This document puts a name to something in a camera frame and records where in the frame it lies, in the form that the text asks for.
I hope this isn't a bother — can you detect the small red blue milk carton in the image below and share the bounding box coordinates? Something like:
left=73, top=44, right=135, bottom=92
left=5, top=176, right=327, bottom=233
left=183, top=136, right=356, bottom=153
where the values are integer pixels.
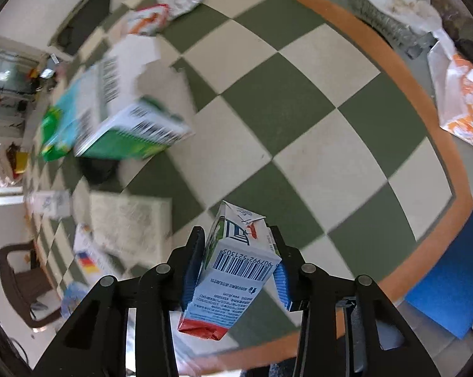
left=178, top=201, right=282, bottom=341

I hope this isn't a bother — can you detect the green blue plastic bag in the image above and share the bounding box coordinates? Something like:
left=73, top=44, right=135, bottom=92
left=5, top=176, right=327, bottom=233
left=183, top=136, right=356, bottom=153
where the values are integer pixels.
left=40, top=79, right=81, bottom=162

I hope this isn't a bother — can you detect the blue crumpled plastic wrapper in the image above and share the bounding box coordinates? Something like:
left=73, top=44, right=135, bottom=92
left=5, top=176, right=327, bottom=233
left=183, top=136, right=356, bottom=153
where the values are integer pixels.
left=60, top=282, right=88, bottom=319

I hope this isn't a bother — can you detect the white box with flag stripes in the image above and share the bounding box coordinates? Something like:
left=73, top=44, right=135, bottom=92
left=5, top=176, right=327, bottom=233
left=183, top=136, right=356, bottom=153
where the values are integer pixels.
left=73, top=224, right=122, bottom=286

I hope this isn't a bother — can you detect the dark wooden chair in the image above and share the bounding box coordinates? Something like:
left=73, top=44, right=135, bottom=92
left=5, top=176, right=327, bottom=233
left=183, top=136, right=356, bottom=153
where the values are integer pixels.
left=0, top=240, right=62, bottom=329

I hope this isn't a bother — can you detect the blue floor mat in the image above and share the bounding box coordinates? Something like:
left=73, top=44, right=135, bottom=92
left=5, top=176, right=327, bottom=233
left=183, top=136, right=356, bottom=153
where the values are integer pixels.
left=405, top=211, right=473, bottom=339

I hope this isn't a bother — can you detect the white flat paper box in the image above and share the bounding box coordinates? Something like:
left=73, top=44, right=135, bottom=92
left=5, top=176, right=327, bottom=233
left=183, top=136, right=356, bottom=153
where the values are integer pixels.
left=89, top=192, right=172, bottom=265

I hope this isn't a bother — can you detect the black round lid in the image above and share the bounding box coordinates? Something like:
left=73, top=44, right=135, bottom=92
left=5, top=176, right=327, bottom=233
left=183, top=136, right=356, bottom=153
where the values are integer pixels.
left=76, top=157, right=119, bottom=186

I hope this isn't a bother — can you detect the green white carton box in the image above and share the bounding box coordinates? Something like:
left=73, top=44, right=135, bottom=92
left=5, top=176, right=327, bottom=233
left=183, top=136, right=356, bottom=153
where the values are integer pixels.
left=73, top=32, right=194, bottom=161

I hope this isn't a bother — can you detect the green white checkered rug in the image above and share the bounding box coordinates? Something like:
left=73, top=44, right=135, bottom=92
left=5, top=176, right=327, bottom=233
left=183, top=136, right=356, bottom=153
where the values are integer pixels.
left=60, top=0, right=473, bottom=301

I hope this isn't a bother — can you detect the orange white snack bag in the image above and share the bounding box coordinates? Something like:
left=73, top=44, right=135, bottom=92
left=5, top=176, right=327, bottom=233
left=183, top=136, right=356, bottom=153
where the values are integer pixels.
left=427, top=39, right=473, bottom=146

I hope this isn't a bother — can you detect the red white snack packet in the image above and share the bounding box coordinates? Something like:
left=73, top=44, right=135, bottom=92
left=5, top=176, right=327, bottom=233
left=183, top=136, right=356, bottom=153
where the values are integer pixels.
left=125, top=3, right=169, bottom=36

